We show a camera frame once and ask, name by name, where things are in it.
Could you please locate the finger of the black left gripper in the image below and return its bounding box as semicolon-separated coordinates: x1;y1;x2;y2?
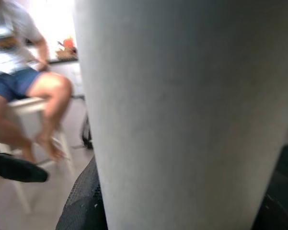
0;152;49;183

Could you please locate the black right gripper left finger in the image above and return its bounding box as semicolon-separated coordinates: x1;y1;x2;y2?
55;155;108;230

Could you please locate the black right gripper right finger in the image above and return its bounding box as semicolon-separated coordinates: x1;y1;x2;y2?
251;141;288;230

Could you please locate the white plastic table leg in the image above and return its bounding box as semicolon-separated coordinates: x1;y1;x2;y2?
73;0;288;230

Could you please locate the white chair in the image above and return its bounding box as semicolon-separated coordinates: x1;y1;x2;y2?
0;97;74;214

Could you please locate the black floor object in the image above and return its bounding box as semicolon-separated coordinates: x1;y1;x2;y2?
81;114;93;149

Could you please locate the woven basket with orange items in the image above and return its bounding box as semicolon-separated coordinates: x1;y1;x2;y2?
56;35;78;61

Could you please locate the seated person in shorts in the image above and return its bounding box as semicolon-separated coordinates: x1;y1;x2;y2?
0;0;74;163

